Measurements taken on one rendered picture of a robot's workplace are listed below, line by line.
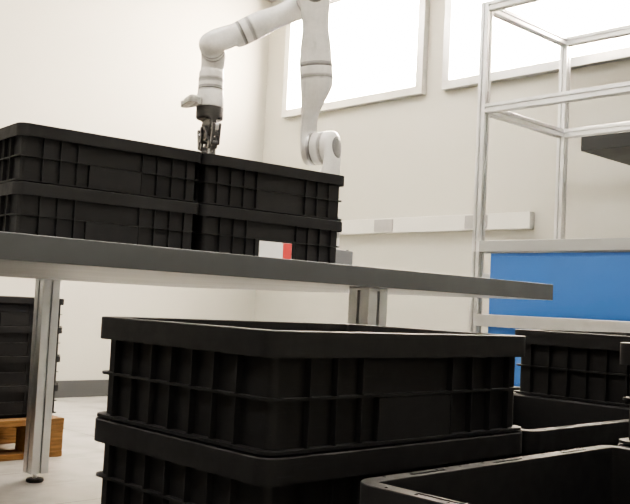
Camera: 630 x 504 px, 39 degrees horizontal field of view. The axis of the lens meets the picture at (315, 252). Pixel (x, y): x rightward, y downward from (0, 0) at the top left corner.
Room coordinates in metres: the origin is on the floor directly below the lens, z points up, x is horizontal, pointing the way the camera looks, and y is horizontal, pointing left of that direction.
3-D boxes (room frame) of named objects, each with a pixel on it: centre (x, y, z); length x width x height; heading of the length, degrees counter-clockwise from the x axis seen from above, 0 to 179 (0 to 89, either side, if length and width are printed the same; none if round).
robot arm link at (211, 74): (2.46, 0.31, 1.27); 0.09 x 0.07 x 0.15; 1
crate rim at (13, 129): (1.89, 0.49, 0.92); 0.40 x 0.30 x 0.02; 128
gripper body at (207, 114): (2.45, 0.31, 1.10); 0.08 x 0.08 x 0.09
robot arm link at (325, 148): (2.48, -0.01, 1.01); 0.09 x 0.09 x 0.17; 63
